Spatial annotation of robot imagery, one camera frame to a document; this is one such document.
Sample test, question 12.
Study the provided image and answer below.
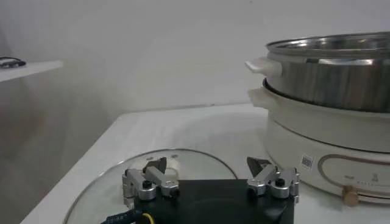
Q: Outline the round glass lid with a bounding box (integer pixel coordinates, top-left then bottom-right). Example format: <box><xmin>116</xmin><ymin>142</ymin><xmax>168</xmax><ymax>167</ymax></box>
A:
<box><xmin>62</xmin><ymin>148</ymin><xmax>238</xmax><ymax>224</ymax></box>

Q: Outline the white electric cooker base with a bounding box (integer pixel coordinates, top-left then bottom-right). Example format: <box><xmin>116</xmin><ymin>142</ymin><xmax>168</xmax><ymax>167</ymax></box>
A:
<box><xmin>248</xmin><ymin>86</ymin><xmax>390</xmax><ymax>208</ymax></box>

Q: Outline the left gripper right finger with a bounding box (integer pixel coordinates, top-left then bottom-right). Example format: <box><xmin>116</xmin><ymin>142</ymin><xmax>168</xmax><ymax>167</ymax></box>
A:
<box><xmin>246</xmin><ymin>156</ymin><xmax>300</xmax><ymax>204</ymax></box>

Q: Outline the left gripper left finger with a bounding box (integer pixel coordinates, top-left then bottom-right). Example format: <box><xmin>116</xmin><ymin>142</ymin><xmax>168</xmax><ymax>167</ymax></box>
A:
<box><xmin>121</xmin><ymin>156</ymin><xmax>180</xmax><ymax>211</ymax></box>

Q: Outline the white utility table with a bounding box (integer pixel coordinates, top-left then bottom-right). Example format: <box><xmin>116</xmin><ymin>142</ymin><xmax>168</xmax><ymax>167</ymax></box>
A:
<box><xmin>0</xmin><ymin>60</ymin><xmax>64</xmax><ymax>83</ymax></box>

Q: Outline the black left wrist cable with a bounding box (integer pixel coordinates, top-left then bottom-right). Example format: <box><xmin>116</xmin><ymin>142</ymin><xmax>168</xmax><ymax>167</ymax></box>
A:
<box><xmin>102</xmin><ymin>211</ymin><xmax>155</xmax><ymax>224</ymax></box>

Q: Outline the black cable loop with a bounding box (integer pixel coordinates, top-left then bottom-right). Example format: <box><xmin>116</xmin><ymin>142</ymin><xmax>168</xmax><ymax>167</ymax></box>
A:
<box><xmin>0</xmin><ymin>57</ymin><xmax>27</xmax><ymax>68</ymax></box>

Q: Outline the stainless steel steamer basket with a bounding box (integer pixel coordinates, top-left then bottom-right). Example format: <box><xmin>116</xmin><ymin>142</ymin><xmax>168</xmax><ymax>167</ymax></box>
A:
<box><xmin>245</xmin><ymin>32</ymin><xmax>390</xmax><ymax>113</ymax></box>

